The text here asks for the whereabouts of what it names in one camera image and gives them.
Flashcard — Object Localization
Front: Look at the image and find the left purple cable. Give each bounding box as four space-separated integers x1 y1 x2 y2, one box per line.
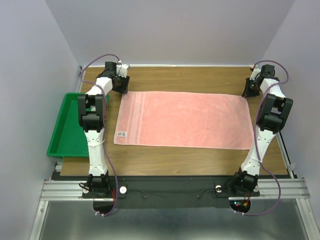
79 54 123 218

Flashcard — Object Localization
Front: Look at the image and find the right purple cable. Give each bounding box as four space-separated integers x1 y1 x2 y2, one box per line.
233 59 291 216

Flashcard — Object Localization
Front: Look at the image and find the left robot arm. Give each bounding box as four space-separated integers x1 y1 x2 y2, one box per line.
77 60 130 198

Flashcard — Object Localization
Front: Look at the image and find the green plastic tray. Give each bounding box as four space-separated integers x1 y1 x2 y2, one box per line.
46 92 111 159

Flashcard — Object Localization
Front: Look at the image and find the aluminium frame rail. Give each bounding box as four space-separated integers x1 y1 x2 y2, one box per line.
29 66 312 240

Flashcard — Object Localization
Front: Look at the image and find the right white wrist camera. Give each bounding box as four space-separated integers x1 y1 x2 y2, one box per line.
249 64 261 81

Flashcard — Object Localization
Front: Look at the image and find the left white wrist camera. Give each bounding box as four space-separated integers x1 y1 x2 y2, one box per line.
116 61 130 78

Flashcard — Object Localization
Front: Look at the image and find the purple cable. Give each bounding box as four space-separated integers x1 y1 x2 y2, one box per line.
233 59 291 216
79 54 123 218

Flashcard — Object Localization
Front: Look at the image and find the pink towel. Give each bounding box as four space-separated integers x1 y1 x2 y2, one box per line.
113 91 254 150

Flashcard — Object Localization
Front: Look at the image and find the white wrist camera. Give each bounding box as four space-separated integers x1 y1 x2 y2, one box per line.
249 64 261 81
116 61 130 78

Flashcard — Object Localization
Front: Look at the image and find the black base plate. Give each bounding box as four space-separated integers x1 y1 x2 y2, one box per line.
82 175 261 210

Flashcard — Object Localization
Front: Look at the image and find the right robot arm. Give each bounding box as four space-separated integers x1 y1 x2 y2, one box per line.
230 61 294 195

